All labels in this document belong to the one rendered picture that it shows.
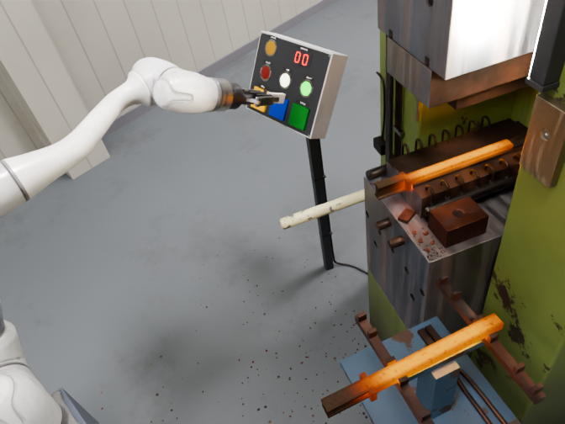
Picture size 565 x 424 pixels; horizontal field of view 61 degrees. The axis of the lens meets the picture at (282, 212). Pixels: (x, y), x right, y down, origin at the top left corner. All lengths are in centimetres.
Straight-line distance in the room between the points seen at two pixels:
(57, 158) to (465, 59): 89
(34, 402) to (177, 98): 86
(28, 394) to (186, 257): 141
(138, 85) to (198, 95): 18
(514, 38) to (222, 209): 207
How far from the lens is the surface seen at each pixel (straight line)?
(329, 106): 161
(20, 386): 145
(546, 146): 107
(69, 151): 117
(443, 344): 105
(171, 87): 124
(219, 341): 229
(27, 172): 114
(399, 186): 135
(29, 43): 323
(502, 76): 123
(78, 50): 366
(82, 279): 284
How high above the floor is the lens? 190
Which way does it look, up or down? 44 degrees down
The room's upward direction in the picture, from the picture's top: 12 degrees counter-clockwise
